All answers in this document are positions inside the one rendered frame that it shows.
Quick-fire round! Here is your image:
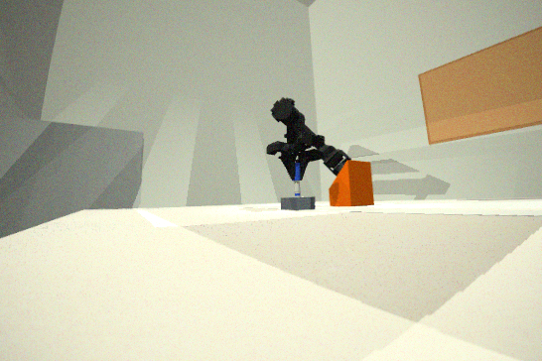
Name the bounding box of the dark blue marker cap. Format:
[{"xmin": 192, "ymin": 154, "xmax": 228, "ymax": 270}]
[{"xmin": 292, "ymin": 163, "xmax": 301, "ymax": 181}]

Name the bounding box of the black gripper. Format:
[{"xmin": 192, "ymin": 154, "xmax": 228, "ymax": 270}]
[{"xmin": 266, "ymin": 127, "xmax": 324, "ymax": 180}]

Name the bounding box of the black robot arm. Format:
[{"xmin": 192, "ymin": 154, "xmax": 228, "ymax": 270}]
[{"xmin": 271, "ymin": 97, "xmax": 351, "ymax": 176}]

